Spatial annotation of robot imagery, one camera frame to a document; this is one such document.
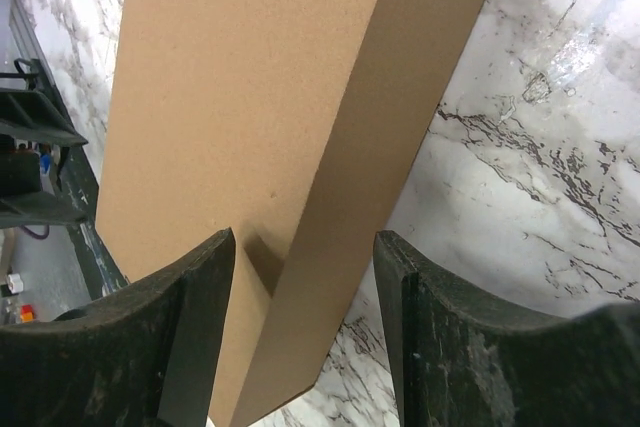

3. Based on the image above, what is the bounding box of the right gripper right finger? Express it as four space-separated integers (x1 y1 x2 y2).
373 231 639 426

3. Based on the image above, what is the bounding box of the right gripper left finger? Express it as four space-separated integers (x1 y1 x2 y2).
1 229 236 426

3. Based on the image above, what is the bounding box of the brown cardboard box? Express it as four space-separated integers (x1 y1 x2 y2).
96 0 484 426

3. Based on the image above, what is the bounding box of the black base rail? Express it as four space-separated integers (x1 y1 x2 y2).
1 58 128 324

